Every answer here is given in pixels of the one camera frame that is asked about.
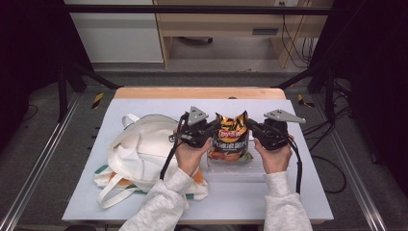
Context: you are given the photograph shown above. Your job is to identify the thin black floor cable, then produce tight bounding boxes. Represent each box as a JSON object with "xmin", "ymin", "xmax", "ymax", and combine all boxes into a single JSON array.
[{"xmin": 18, "ymin": 103, "xmax": 39, "ymax": 123}]

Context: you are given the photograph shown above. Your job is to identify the white cabinet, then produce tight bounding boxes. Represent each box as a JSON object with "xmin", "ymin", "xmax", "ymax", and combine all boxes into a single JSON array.
[{"xmin": 64, "ymin": 0, "xmax": 165, "ymax": 64}]

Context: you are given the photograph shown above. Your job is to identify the black orange chip bag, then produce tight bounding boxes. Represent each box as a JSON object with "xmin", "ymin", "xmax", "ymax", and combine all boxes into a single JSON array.
[{"xmin": 207, "ymin": 110, "xmax": 255, "ymax": 164}]

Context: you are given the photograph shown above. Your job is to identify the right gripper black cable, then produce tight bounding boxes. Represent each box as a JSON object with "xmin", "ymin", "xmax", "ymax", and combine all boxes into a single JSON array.
[{"xmin": 286, "ymin": 134, "xmax": 348, "ymax": 195}]

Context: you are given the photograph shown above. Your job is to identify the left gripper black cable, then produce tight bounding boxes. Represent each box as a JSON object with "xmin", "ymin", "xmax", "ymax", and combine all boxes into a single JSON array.
[{"xmin": 159, "ymin": 112, "xmax": 191, "ymax": 181}]

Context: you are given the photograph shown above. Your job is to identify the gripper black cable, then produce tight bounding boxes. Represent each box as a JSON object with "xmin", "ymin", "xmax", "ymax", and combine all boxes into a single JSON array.
[
  {"xmin": 286, "ymin": 134, "xmax": 348, "ymax": 195},
  {"xmin": 159, "ymin": 112, "xmax": 191, "ymax": 181}
]

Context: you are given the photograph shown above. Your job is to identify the black hanging desk cables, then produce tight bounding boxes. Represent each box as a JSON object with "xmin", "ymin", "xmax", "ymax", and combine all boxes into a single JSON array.
[{"xmin": 278, "ymin": 1, "xmax": 318, "ymax": 68}]

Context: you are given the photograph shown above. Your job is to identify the clear plastic box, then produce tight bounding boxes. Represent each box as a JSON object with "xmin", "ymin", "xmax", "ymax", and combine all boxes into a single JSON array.
[{"xmin": 206, "ymin": 134, "xmax": 268, "ymax": 184}]

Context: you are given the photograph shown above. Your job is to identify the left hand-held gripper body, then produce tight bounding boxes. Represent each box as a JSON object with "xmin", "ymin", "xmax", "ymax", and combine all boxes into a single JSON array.
[{"xmin": 168, "ymin": 105, "xmax": 213, "ymax": 149}]

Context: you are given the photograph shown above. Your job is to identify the black curtain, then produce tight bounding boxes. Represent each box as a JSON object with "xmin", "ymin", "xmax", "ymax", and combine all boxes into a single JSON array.
[
  {"xmin": 0, "ymin": 0, "xmax": 95, "ymax": 152},
  {"xmin": 310, "ymin": 0, "xmax": 408, "ymax": 195}
]

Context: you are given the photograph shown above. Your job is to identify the white tote bag orange green patches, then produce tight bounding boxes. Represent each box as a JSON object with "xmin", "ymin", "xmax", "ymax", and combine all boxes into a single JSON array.
[{"xmin": 93, "ymin": 113, "xmax": 210, "ymax": 210}]

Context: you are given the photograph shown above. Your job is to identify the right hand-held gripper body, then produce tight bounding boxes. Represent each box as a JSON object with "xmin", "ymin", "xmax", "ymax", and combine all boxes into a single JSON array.
[{"xmin": 257, "ymin": 109, "xmax": 307, "ymax": 151}]

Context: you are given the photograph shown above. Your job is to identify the person's left hand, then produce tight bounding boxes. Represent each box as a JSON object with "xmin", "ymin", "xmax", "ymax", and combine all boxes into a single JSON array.
[{"xmin": 174, "ymin": 138, "xmax": 213, "ymax": 177}]

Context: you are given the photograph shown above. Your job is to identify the aluminium floor rail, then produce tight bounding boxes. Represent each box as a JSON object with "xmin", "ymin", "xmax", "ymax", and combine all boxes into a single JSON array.
[
  {"xmin": 312, "ymin": 93, "xmax": 388, "ymax": 231},
  {"xmin": 0, "ymin": 91, "xmax": 82, "ymax": 231}
]

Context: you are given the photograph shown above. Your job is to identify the light wooden desk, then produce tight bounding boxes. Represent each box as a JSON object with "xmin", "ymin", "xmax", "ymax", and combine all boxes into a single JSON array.
[{"xmin": 152, "ymin": 0, "xmax": 335, "ymax": 69}]

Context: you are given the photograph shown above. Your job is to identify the yellow black tape marker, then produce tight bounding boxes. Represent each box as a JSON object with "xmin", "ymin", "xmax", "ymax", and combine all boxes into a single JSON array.
[
  {"xmin": 296, "ymin": 93, "xmax": 316, "ymax": 110},
  {"xmin": 90, "ymin": 91, "xmax": 105, "ymax": 111}
]

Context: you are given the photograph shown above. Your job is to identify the bundle of black floor cables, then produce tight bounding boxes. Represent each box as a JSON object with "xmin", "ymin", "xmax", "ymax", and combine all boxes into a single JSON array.
[{"xmin": 302, "ymin": 79, "xmax": 354, "ymax": 152}]

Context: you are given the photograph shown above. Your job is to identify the person's right hand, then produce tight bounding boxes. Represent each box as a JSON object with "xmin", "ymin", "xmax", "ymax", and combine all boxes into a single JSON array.
[{"xmin": 253, "ymin": 136, "xmax": 293, "ymax": 175}]

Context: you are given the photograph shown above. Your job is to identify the black horizontal frame bar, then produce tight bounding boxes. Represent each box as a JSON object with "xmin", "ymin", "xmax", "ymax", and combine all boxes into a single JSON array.
[{"xmin": 63, "ymin": 4, "xmax": 335, "ymax": 16}]

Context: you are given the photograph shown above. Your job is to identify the white table board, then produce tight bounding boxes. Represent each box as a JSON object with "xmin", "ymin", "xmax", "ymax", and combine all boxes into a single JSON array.
[{"xmin": 62, "ymin": 97, "xmax": 335, "ymax": 223}]

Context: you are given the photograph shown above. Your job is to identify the black metal stand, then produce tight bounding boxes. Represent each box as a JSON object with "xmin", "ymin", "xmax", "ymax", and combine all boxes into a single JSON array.
[
  {"xmin": 57, "ymin": 60, "xmax": 122, "ymax": 123},
  {"xmin": 272, "ymin": 62, "xmax": 339, "ymax": 123}
]

